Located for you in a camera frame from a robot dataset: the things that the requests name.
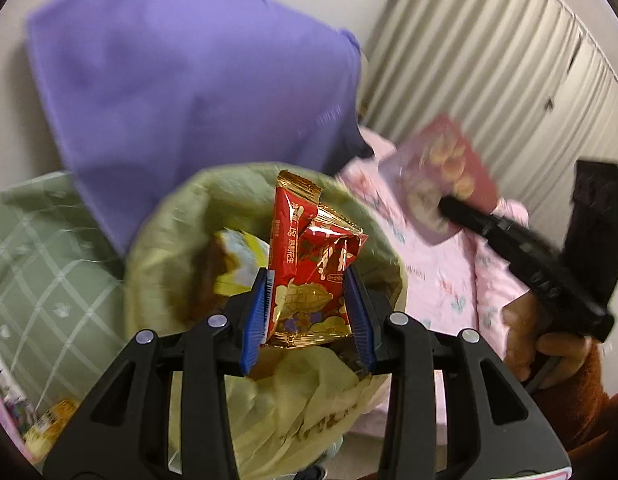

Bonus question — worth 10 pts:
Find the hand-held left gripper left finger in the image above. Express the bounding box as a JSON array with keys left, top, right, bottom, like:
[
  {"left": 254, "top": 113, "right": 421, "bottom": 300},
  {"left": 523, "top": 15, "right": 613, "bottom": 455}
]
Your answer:
[{"left": 43, "top": 267, "right": 276, "bottom": 480}]

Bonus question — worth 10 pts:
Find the yellow gold snack bag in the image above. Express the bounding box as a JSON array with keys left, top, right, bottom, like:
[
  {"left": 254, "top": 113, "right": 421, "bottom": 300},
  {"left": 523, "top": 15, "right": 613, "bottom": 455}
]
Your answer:
[{"left": 211, "top": 230, "right": 270, "bottom": 301}]

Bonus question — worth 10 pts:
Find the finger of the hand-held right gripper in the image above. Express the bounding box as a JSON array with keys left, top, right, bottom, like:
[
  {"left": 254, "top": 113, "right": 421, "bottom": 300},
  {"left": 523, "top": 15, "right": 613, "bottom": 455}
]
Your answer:
[{"left": 436, "top": 196, "right": 615, "bottom": 341}]

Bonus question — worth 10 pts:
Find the orange clear snack wrapper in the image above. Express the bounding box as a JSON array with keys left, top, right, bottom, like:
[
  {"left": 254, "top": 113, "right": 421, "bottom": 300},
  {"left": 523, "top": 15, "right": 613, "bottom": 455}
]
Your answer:
[{"left": 23, "top": 399, "right": 82, "bottom": 456}]

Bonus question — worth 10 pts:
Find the maroon snack packet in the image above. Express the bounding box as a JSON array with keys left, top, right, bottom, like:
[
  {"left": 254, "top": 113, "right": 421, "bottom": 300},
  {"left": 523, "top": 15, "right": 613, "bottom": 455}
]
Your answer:
[{"left": 379, "top": 114, "right": 500, "bottom": 247}]

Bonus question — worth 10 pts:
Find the pink floral blanket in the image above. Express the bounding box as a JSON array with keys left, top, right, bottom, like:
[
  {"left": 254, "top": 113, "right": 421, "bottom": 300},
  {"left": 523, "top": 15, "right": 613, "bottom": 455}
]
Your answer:
[{"left": 336, "top": 127, "right": 535, "bottom": 446}]

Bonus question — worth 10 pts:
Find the green checked tablecloth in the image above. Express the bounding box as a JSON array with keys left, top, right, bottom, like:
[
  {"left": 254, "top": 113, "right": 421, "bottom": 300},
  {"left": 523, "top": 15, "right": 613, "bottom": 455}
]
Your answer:
[{"left": 0, "top": 170, "right": 127, "bottom": 441}]

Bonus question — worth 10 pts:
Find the person's right hand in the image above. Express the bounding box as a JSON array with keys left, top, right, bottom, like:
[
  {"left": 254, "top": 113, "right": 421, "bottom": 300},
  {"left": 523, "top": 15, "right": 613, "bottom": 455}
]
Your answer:
[{"left": 502, "top": 290, "right": 597, "bottom": 391}]

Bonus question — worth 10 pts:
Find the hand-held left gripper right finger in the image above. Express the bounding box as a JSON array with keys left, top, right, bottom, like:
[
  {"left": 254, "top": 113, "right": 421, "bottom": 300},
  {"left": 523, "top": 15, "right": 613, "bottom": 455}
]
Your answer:
[{"left": 341, "top": 262, "right": 572, "bottom": 480}]

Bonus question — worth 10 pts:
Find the white pleated curtain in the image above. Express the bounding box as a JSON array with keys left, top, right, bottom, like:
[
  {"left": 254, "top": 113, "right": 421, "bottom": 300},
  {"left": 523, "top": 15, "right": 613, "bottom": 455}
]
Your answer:
[{"left": 359, "top": 0, "right": 618, "bottom": 241}]

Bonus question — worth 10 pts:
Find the red gold snack packet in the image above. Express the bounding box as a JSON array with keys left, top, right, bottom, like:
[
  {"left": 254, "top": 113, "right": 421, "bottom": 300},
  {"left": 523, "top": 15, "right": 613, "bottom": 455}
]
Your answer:
[{"left": 259, "top": 170, "right": 367, "bottom": 348}]

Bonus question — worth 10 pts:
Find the purple pillow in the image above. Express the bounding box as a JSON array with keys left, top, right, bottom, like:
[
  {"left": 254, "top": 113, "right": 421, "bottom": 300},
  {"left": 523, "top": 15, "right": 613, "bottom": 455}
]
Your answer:
[{"left": 25, "top": 0, "right": 375, "bottom": 256}]

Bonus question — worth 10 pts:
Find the person's right forearm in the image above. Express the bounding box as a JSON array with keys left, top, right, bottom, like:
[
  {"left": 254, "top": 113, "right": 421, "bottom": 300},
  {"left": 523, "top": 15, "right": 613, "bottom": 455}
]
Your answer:
[{"left": 532, "top": 345, "right": 618, "bottom": 466}]

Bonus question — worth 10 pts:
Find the yellow-green trash bag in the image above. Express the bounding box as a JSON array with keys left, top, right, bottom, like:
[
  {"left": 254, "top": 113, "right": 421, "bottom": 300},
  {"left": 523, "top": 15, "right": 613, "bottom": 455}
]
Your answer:
[{"left": 125, "top": 161, "right": 405, "bottom": 480}]

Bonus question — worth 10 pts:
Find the purple clear wrapper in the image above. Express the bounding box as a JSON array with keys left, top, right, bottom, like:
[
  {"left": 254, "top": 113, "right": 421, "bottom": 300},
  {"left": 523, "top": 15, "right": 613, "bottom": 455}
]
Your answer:
[{"left": 0, "top": 390, "right": 37, "bottom": 436}]

